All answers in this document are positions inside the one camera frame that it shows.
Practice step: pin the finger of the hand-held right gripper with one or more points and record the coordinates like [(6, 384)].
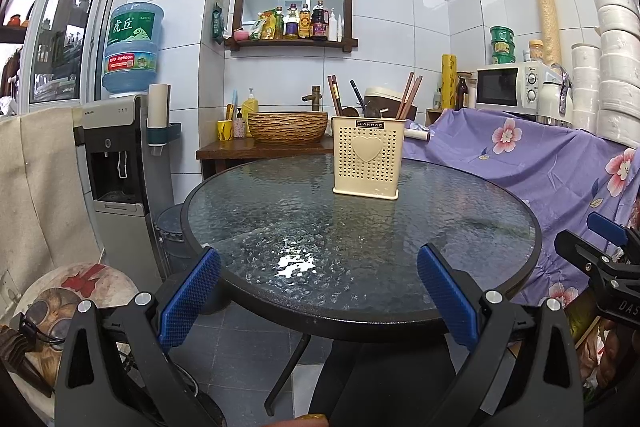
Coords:
[(607, 227), (575, 249)]

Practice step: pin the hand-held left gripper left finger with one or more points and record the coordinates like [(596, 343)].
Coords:
[(190, 297)]

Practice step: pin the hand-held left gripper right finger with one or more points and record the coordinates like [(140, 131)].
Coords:
[(445, 292)]

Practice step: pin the cream plastic utensil holder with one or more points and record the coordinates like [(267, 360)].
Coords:
[(367, 162)]

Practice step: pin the black chopstick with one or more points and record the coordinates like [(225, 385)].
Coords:
[(357, 94)]

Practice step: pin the colourful plastic bags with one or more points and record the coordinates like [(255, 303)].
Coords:
[(600, 357)]

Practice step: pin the purple floral cloth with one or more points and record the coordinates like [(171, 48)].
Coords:
[(525, 167)]

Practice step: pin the person's leg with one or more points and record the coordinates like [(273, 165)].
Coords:
[(380, 387)]

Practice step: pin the printed round stool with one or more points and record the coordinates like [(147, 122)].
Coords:
[(75, 292)]

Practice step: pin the round glass table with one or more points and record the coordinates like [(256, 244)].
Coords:
[(300, 217)]

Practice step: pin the white electric kettle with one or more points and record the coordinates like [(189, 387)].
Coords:
[(552, 102)]

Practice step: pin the dark wooden counter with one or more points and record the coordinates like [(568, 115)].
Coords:
[(225, 151)]

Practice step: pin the teal cup holder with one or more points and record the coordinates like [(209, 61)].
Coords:
[(167, 134)]

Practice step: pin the grey water dispenser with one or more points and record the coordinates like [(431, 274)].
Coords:
[(115, 147)]

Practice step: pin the yellow mug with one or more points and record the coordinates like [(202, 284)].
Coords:
[(225, 131)]

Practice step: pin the stacks of white paper bowls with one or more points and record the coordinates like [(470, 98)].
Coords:
[(615, 57)]

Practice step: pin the small wooden box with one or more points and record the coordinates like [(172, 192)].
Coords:
[(434, 116)]

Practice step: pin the dark brown ridged object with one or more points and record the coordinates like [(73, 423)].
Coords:
[(20, 352)]

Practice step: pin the white microwave oven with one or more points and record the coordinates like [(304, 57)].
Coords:
[(495, 87)]

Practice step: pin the beige cloth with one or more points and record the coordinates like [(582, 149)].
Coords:
[(45, 187)]

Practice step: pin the yellow-lidded jar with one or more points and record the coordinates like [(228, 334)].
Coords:
[(536, 52)]

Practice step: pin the glass jar with lid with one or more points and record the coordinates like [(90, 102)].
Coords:
[(471, 89)]

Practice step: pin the brown glass bottle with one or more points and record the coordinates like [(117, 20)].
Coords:
[(461, 94)]

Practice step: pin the small white bottle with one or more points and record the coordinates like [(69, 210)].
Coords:
[(437, 99)]

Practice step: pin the white paper cup sleeve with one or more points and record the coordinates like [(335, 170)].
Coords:
[(158, 104)]

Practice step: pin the woven-look sink basin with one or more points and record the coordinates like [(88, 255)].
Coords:
[(287, 127)]

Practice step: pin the blue and yellow toothbrushes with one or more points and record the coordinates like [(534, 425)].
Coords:
[(231, 104)]

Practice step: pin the brown and cream rice cooker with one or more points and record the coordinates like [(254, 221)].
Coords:
[(387, 99)]

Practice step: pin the yellow soap dispenser bottle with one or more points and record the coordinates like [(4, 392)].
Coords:
[(250, 104)]

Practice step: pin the yellow wrap roll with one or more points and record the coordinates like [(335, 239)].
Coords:
[(449, 82)]

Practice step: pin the tall stack of paper cups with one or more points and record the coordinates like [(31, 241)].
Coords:
[(547, 17)]

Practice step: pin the bronze faucet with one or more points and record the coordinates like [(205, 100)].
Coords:
[(315, 97)]

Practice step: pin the blue water jug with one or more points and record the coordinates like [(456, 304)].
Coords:
[(132, 52)]

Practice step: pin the pink bowl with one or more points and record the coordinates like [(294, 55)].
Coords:
[(240, 35)]

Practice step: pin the green hanging packet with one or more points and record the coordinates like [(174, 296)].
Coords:
[(218, 24)]

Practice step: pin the yellow seasoning packets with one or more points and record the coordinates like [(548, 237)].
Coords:
[(262, 27)]

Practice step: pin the thin white tube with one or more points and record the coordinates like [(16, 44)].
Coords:
[(340, 29)]

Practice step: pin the green-label bottle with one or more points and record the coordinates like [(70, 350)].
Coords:
[(279, 26)]

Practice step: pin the white squeeze bottle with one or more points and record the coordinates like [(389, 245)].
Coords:
[(333, 28)]

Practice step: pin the cooking oil bottle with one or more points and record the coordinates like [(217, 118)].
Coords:
[(291, 26)]

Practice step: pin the sliding window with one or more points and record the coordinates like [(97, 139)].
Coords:
[(65, 32)]

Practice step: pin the wooden framed mirror shelf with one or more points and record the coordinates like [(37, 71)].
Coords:
[(240, 7)]

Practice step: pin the dark soy sauce bottle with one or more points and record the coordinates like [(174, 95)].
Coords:
[(319, 24)]

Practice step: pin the yellow-label sauce bottle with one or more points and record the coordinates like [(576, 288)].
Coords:
[(304, 24)]

